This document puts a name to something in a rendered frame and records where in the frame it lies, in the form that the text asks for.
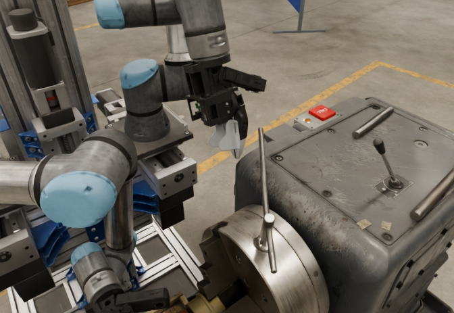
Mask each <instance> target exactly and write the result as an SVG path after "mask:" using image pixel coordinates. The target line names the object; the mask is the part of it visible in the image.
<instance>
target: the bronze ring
mask: <svg viewBox="0 0 454 313"><path fill-rule="evenodd" d="M185 308H186V309H182V310H181V311H179V312H178V313H222V312H224V311H225V310H226V307H225V305H224V304H223V302H222V300H221V299H220V298H219V297H218V296H217V295H216V296H214V297H213V298H211V299H210V300H208V299H206V298H205V297H204V296H203V295H202V294H200V293H197V294H196V296H195V298H194V299H192V300H191V301H190V302H189V303H187V304H186V305H185Z"/></svg>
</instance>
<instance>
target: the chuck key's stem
mask: <svg viewBox="0 0 454 313"><path fill-rule="evenodd" d="M274 222H275V217H274V215H272V214H266V215H265V216H264V217H263V222H262V226H261V231H260V235H259V236H260V238H261V240H260V241H259V243H260V247H267V238H266V227H272V229H273V227H274Z"/></svg>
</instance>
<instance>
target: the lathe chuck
mask: <svg viewBox="0 0 454 313"><path fill-rule="evenodd" d="M262 222H263V218H261V217H260V216H258V215H257V214H254V213H252V212H248V211H245V210H240V211H237V212H235V213H233V214H231V215H229V216H228V217H226V218H224V219H223V220H221V221H219V222H217V223H215V224H214V225H212V226H210V227H209V228H207V229H205V231H204V232H203V236H202V240H201V242H204V241H205V240H207V239H209V238H210V237H212V236H213V233H212V231H211V230H212V229H214V228H215V227H216V226H217V225H221V224H225V225H226V226H225V227H221V228H219V229H218V232H219V234H220V237H221V239H222V242H223V244H224V247H225V249H226V252H227V254H228V257H229V259H230V262H231V264H232V267H233V269H234V271H235V274H236V276H237V277H238V278H237V279H238V281H242V283H243V285H244V286H245V288H246V289H247V291H248V292H249V295H250V297H251V299H252V300H253V301H254V302H255V303H256V304H257V305H258V306H259V307H260V308H261V309H262V310H263V311H264V312H265V313H319V308H318V301H317V297H316V293H315V291H314V288H313V285H312V283H311V280H310V278H309V276H308V274H307V272H306V270H305V268H304V266H303V265H302V263H301V261H300V259H299V258H298V256H297V255H296V253H295V252H294V250H293V249H292V247H291V246H290V245H289V244H288V242H287V241H286V240H285V239H284V237H283V236H282V235H281V234H280V233H279V232H278V231H277V230H276V229H275V228H274V227H273V229H272V235H273V240H274V250H275V255H276V265H277V271H278V272H277V273H276V274H272V273H271V272H270V261H269V255H268V250H266V251H263V250H260V249H258V248H257V247H256V245H255V241H256V239H257V238H258V237H260V236H259V235H260V231H261V226H262ZM249 295H248V296H249Z"/></svg>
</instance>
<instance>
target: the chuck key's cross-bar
mask: <svg viewBox="0 0 454 313"><path fill-rule="evenodd" d="M258 135H259V157H260V169H261V191H262V203H263V215H264V216H265V215H266V214H269V213H270V211H269V205H268V186H267V176H266V157H265V147H264V137H263V128H262V127H259V128H258ZM266 238H267V244H268V255H269V261H270V272H271V273H272V274H276V273H277V272H278V271H277V265H276V255H275V250H274V240H273V235H272V227H266Z"/></svg>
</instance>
